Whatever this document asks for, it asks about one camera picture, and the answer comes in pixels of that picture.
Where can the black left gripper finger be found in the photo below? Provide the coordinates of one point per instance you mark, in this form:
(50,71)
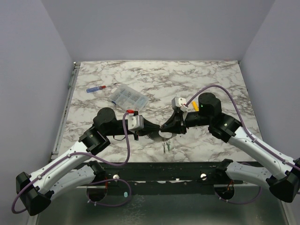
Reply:
(150,126)
(151,131)

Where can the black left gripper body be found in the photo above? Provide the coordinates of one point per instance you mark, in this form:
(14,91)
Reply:
(136,133)

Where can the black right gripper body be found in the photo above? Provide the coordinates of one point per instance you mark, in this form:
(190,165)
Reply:
(183,124)

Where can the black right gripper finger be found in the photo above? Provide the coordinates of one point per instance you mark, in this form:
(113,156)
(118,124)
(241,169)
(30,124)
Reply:
(172,121)
(172,129)

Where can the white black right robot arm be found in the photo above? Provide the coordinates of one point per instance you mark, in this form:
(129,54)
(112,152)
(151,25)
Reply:
(279,173)

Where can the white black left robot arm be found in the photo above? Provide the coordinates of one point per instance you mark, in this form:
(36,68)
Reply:
(80,164)

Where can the green key tag key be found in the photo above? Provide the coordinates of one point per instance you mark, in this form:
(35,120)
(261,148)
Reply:
(166,146)

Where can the clear plastic screw organizer box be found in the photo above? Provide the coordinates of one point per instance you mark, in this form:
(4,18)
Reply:
(128,98)

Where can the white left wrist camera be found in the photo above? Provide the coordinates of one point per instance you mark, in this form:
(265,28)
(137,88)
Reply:
(135,123)

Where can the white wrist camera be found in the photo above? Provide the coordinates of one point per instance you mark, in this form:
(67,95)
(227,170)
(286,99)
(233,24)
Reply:
(179,104)
(135,123)

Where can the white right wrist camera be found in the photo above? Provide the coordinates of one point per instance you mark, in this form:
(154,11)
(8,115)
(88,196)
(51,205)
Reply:
(179,104)

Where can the yellow handled screwdriver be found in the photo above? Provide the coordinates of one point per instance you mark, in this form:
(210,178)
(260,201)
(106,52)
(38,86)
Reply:
(195,106)

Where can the black front mounting rail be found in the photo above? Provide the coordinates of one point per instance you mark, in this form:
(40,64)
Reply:
(165,178)

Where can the blue red handled screwdriver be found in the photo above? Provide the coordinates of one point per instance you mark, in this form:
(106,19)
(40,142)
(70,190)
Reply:
(93,89)

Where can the aluminium table edge rail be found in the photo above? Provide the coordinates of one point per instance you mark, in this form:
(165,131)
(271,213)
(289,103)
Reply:
(70,91)

